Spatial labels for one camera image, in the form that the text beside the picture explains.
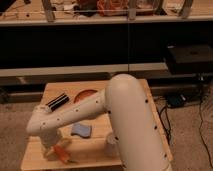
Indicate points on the black rectangular box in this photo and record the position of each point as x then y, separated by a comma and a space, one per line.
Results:
57, 102

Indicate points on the long wooden shelf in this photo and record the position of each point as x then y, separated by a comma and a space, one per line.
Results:
88, 12

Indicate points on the black box on floor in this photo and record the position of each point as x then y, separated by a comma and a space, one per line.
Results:
190, 59

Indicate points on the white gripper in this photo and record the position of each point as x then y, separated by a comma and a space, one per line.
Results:
51, 138

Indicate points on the orange ceramic bowl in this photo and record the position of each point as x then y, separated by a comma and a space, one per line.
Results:
83, 94

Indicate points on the wooden table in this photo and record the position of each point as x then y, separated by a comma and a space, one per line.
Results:
66, 156

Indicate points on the black power adapter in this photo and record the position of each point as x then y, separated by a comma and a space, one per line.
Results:
175, 100

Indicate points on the blue sponge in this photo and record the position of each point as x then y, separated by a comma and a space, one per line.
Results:
81, 130

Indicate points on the white paper cup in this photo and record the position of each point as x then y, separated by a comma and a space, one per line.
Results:
110, 146

